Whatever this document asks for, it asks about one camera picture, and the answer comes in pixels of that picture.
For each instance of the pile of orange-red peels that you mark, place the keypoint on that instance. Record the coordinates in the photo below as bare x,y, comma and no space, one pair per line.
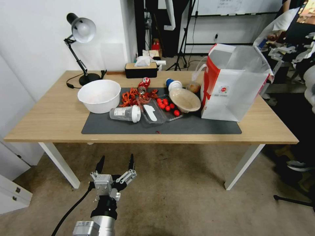
126,97

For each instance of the small orange-red peel piece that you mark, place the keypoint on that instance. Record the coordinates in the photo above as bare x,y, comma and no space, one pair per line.
153,94

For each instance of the black camera tripod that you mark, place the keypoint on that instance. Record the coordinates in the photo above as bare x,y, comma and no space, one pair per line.
183,37

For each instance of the red box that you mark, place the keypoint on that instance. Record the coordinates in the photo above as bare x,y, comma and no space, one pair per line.
155,45

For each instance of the person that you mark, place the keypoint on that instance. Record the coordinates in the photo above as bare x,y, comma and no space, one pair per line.
299,166

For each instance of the bread bun in plastic wrap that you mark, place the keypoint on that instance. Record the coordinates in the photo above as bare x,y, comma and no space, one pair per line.
193,87

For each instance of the blue and white cup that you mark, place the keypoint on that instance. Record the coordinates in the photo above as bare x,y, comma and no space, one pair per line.
170,82

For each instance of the large white plastic bowl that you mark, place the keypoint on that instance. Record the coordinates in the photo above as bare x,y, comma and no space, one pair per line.
98,96

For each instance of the white storage cabinet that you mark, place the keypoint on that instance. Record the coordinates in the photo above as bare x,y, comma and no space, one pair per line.
14,110

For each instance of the translucent white plastic bag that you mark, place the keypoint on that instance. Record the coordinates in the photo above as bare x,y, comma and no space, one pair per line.
197,71

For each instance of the clear plastic cup white lid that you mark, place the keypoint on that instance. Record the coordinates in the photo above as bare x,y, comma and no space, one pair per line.
123,113

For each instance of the beige paper bowl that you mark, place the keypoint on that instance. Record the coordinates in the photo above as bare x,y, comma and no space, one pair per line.
184,100

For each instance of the black stand leg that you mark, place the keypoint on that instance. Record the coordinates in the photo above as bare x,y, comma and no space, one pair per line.
295,201

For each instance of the clear plastic food container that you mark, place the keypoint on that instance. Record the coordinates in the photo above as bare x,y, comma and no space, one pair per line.
153,123

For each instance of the dark grey desk mat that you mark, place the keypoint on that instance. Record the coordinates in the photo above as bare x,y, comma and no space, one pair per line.
197,125

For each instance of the white whiteboard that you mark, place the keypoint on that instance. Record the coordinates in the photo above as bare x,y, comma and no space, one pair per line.
233,6

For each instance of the white red food delivery bag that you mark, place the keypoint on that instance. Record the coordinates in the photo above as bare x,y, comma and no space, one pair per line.
221,105

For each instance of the black desk lamp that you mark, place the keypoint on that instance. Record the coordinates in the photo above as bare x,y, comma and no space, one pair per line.
83,29

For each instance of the crushed red soda can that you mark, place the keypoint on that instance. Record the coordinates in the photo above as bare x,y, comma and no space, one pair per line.
144,84

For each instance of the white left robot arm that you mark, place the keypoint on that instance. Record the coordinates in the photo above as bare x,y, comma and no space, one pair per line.
103,224

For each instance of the wooden table with white legs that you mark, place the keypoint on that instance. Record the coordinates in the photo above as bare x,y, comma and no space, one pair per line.
49,115

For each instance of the black tissue box wooden lid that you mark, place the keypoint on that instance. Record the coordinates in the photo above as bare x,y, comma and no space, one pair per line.
140,72

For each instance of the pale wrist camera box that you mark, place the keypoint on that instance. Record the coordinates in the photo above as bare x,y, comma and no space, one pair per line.
103,184

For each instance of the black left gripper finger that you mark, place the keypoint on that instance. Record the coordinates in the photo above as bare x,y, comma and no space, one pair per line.
101,166
131,164

